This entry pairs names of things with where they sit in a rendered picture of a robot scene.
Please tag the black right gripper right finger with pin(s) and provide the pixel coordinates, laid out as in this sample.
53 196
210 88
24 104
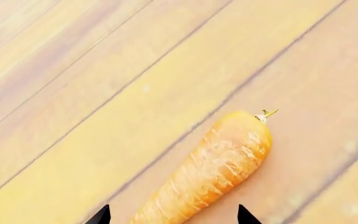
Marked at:
245 217

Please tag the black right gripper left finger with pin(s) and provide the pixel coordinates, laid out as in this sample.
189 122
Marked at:
101 217

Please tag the orange carrot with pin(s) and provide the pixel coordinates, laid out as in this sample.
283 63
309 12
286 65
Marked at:
216 168

